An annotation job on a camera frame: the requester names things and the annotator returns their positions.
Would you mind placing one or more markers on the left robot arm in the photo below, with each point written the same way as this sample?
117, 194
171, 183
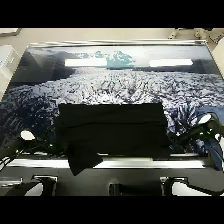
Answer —
27, 135

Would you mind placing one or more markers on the silver frame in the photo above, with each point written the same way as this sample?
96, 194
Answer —
133, 164

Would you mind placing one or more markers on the black garment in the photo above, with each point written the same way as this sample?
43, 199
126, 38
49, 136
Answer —
113, 130

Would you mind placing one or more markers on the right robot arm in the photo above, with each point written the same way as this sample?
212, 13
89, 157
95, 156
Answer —
205, 119

